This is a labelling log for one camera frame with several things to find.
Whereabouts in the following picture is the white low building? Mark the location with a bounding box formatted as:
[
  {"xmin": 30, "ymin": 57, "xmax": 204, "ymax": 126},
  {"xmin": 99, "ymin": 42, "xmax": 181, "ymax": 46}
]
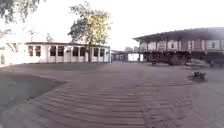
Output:
[{"xmin": 0, "ymin": 41, "xmax": 112, "ymax": 66}]

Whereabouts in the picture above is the building with overhanging dark roof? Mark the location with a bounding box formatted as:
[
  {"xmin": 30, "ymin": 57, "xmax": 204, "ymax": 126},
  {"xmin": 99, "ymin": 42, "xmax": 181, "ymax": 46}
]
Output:
[{"xmin": 132, "ymin": 27, "xmax": 224, "ymax": 68}]

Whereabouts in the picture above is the brown brick paved plaza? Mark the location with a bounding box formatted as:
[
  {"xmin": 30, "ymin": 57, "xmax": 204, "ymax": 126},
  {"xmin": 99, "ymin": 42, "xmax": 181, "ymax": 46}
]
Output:
[{"xmin": 0, "ymin": 61, "xmax": 224, "ymax": 128}]

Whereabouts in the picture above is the dark low object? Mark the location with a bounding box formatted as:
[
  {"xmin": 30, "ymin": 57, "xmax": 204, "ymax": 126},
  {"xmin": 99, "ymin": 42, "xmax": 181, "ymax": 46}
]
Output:
[{"xmin": 191, "ymin": 70, "xmax": 207, "ymax": 82}]

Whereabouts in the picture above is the dark ground patch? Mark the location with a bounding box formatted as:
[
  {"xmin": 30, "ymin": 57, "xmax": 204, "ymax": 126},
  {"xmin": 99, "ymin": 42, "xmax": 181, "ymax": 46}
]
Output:
[{"xmin": 0, "ymin": 70, "xmax": 66, "ymax": 113}]

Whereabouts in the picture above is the small white building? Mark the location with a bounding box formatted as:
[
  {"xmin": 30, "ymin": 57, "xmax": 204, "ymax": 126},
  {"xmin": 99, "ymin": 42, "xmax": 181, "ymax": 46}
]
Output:
[{"xmin": 111, "ymin": 49, "xmax": 145, "ymax": 63}]

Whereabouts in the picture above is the large overhanging tree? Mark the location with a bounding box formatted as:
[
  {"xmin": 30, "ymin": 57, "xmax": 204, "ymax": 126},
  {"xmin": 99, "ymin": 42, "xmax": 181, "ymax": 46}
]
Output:
[{"xmin": 0, "ymin": 0, "xmax": 46, "ymax": 25}]

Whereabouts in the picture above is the leafy tree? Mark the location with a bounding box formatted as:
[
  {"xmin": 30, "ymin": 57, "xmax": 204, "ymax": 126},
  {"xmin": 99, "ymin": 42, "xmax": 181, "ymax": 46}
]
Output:
[{"xmin": 67, "ymin": 2, "xmax": 113, "ymax": 63}]

